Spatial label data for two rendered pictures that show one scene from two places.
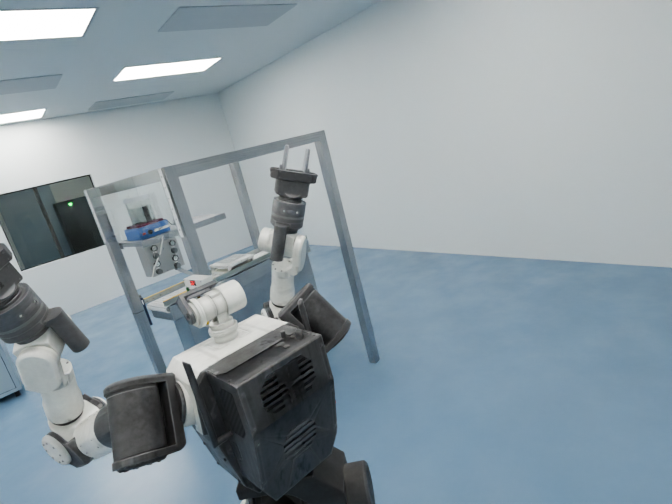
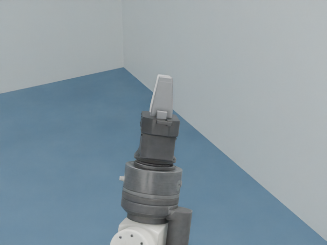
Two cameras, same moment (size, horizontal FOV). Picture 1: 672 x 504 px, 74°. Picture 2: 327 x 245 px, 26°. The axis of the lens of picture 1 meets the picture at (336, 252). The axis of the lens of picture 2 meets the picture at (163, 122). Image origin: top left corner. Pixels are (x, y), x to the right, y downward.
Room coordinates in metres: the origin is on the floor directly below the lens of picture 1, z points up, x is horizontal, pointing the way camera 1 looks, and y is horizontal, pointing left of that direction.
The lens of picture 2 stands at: (1.04, 0.99, 2.09)
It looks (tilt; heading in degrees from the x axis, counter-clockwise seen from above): 29 degrees down; 278
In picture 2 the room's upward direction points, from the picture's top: straight up
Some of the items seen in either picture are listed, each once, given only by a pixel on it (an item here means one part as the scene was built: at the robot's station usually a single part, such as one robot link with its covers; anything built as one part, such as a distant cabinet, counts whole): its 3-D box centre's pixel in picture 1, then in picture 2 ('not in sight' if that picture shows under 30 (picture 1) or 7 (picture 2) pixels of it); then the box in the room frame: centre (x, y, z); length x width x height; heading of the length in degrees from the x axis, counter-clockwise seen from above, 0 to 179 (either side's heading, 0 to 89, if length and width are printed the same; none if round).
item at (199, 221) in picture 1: (172, 230); not in sight; (2.99, 1.03, 1.30); 0.62 x 0.38 x 0.04; 136
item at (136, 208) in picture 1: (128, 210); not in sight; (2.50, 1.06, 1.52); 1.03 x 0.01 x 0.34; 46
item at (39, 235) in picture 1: (56, 221); not in sight; (6.96, 4.04, 1.43); 1.38 x 0.01 x 1.16; 126
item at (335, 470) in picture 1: (309, 486); not in sight; (0.88, 0.20, 0.89); 0.28 x 0.13 x 0.18; 85
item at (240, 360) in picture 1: (258, 398); not in sight; (0.85, 0.24, 1.15); 0.34 x 0.30 x 0.36; 129
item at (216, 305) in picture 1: (219, 307); not in sight; (0.90, 0.27, 1.36); 0.10 x 0.07 x 0.09; 129
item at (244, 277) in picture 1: (238, 274); not in sight; (3.26, 0.76, 0.83); 1.30 x 0.29 x 0.10; 136
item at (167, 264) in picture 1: (160, 255); not in sight; (2.75, 1.07, 1.19); 0.22 x 0.11 x 0.20; 136
